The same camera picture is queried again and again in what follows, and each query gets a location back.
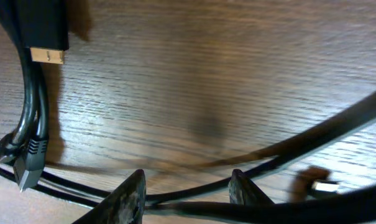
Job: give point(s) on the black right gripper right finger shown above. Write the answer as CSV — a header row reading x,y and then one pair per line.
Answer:
x,y
243,191

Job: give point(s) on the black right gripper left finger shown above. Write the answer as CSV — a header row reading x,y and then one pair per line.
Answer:
x,y
125,205

